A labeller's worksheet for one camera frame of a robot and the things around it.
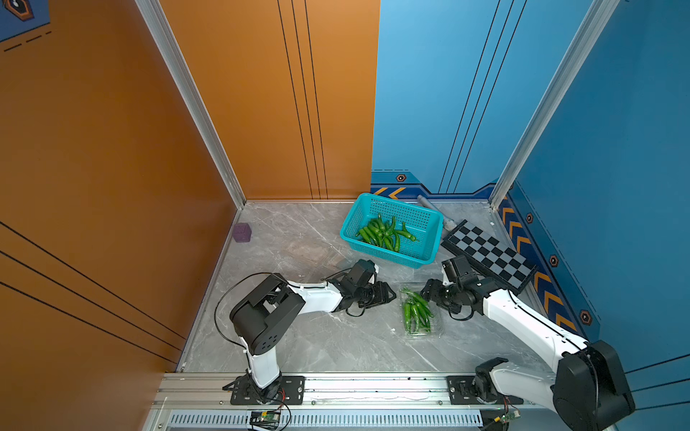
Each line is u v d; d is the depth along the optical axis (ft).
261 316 1.60
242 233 3.78
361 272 2.33
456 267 2.19
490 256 3.19
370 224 3.50
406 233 3.49
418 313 2.83
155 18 2.29
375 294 2.60
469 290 1.99
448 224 3.53
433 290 2.53
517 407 2.24
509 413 2.28
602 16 2.29
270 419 2.34
